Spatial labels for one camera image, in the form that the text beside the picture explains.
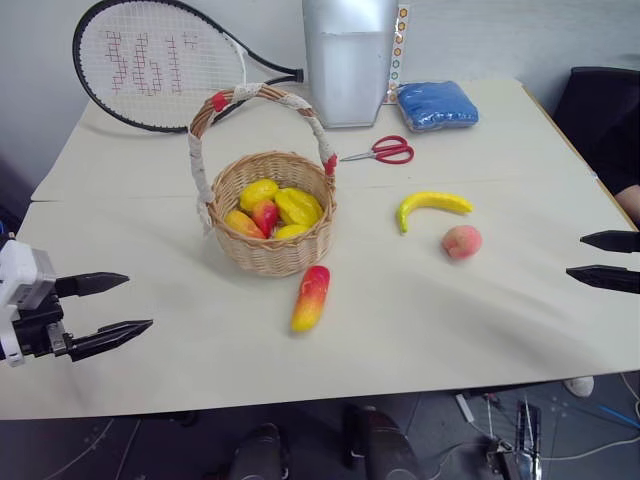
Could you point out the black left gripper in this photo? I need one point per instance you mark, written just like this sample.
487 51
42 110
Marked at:
37 330

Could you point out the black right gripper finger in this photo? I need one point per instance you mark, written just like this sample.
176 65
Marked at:
610 278
617 241

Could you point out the person's bare forearm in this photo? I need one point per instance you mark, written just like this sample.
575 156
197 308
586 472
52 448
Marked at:
631 201

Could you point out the white shoe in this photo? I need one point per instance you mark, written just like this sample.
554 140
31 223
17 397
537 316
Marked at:
580 385

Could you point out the pink toy peach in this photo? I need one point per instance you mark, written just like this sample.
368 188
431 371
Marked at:
462 242

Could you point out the orange yellow toy mango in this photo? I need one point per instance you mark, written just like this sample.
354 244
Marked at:
242 224

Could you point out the yellow toy banana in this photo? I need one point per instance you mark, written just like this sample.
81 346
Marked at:
435 202

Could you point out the shiny metal stand on floor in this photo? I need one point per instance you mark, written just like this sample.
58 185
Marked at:
520 445

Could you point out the white power strip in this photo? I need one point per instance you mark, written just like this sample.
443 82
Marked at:
465 407

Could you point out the yellow toy lemon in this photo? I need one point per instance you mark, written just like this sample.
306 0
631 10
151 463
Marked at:
259 193

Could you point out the long red yellow toy mango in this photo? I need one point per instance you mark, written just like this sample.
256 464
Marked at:
311 299

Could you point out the blue cloth pack in plastic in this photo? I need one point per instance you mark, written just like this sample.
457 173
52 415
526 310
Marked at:
437 106

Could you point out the yellow toy starfruit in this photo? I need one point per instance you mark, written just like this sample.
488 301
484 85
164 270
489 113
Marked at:
299 206

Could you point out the black tennis racket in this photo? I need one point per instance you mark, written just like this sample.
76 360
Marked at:
82 75

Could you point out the sticker strip with orange flowers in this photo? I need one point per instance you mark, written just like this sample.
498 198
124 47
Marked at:
398 50

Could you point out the silver metal container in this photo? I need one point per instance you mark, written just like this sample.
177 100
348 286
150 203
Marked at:
347 65

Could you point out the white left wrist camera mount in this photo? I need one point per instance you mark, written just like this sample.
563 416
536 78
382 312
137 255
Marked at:
20 272

